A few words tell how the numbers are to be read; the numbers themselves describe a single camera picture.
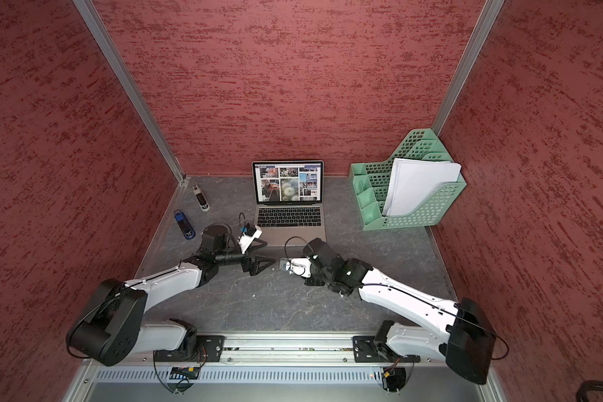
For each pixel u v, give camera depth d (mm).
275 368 712
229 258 738
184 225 1023
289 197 1078
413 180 875
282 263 645
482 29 743
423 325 449
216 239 682
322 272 569
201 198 1067
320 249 568
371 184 1093
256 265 741
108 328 421
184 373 722
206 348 735
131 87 874
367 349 743
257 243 830
